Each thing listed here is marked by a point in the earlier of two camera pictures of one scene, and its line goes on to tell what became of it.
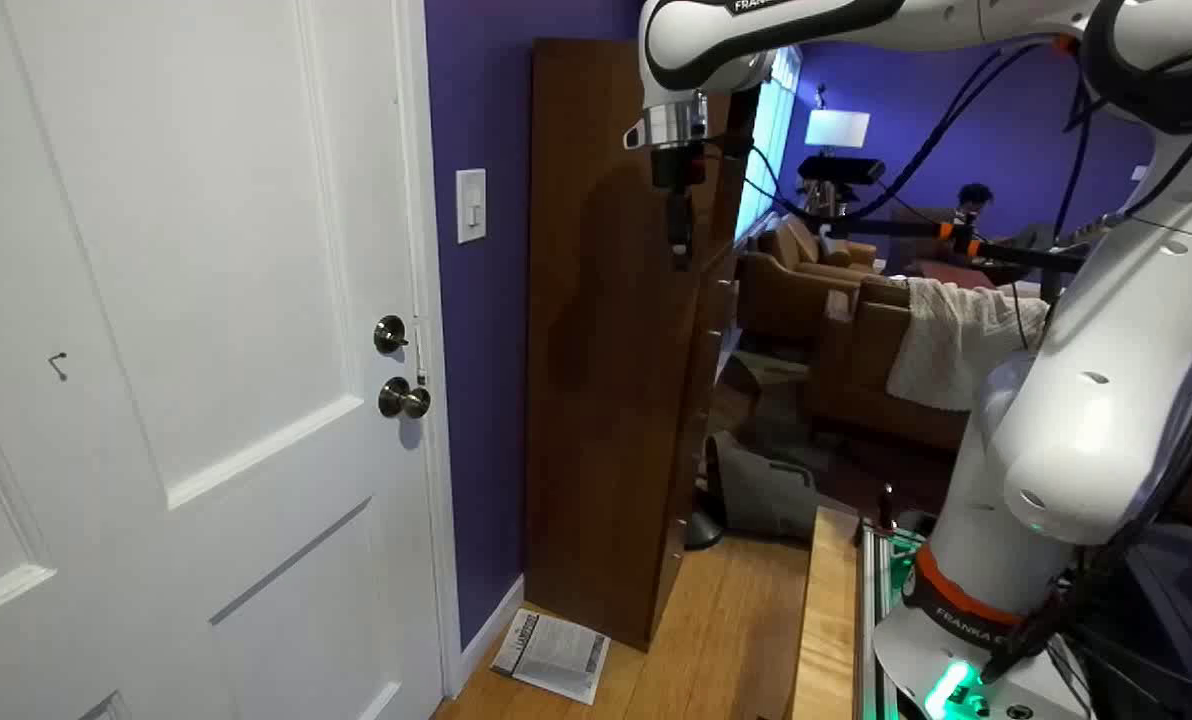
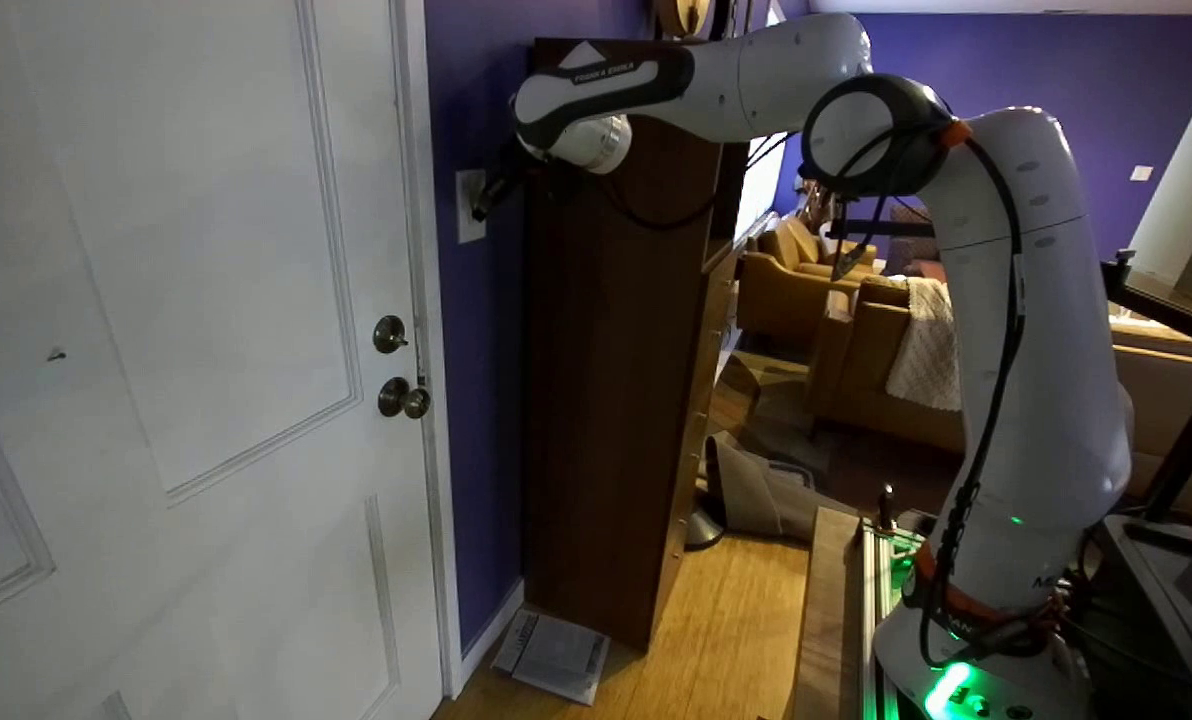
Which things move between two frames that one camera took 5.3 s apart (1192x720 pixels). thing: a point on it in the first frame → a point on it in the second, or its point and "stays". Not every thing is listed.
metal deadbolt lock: (390, 332) stays
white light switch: (469, 205) stays
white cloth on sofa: (956, 332) stays
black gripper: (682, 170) → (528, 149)
